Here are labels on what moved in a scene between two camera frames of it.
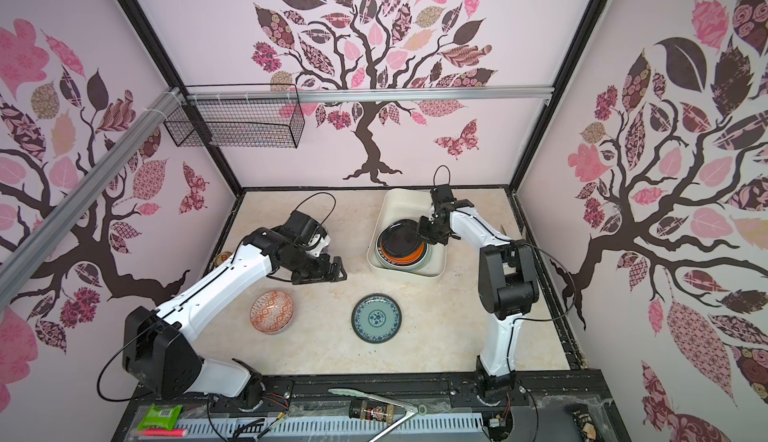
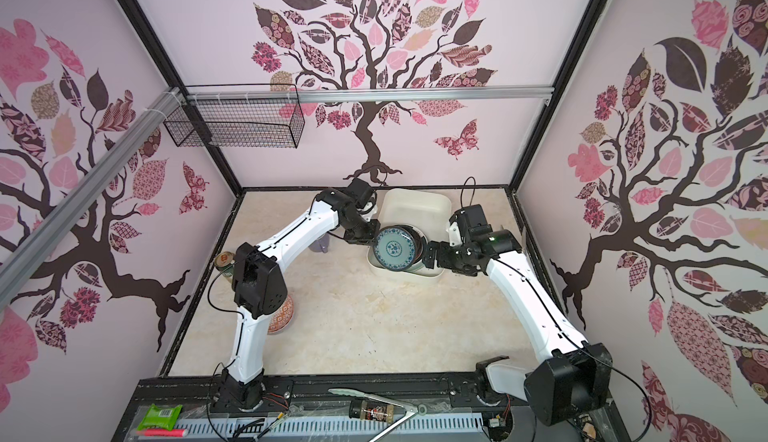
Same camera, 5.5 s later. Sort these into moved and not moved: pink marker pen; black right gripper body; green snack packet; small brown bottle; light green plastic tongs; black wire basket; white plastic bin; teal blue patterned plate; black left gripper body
Moved: teal blue patterned plate; black right gripper body; black left gripper body
Not moved: white plastic bin; pink marker pen; small brown bottle; green snack packet; light green plastic tongs; black wire basket
